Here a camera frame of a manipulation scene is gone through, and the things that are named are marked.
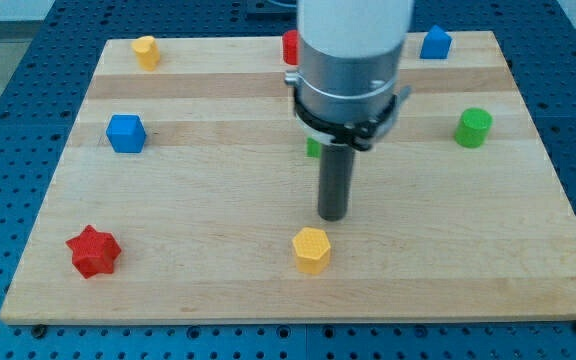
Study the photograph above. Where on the black clamp ring mount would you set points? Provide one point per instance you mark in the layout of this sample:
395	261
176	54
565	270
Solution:
358	135

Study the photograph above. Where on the yellow hexagon block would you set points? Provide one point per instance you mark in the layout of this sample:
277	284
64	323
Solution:
312	250

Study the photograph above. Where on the yellow heart block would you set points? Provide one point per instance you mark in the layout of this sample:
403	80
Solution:
146	52

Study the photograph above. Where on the wooden board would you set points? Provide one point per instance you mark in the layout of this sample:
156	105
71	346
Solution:
205	214

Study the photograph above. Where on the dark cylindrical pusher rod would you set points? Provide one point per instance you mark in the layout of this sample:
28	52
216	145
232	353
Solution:
335	174

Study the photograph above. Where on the blue cube block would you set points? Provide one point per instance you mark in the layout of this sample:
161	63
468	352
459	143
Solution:
126	133

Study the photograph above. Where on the blue pentagon block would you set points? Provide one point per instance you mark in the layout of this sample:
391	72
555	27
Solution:
436	44

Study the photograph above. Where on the green star block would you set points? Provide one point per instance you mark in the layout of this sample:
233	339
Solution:
313	148

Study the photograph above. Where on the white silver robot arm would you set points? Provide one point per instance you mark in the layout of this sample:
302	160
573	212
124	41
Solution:
344	92

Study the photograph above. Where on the green cylinder block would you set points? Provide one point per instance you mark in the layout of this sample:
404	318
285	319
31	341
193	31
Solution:
473	127

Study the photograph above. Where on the red star block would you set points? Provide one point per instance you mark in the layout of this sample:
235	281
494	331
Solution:
93	252

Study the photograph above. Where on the red cylinder block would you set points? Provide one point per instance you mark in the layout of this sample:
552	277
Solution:
290	40

